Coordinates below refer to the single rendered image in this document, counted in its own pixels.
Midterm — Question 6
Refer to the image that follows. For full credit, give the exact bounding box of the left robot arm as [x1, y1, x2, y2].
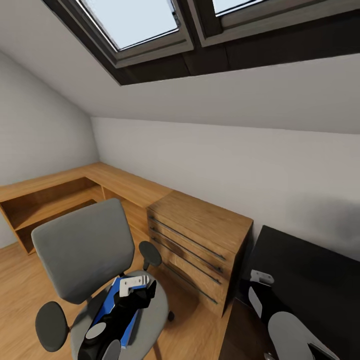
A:
[77, 275, 157, 360]

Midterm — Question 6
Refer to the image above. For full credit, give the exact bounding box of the folder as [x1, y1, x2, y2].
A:
[88, 277, 139, 349]

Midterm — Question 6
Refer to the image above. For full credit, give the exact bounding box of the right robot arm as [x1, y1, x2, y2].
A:
[238, 269, 341, 360]

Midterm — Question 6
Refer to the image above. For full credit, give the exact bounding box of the swivel chair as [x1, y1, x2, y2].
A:
[31, 197, 175, 360]

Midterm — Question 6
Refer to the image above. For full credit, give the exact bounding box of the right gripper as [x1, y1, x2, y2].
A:
[238, 278, 256, 295]

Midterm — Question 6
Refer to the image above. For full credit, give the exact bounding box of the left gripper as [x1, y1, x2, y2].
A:
[113, 280, 157, 322]

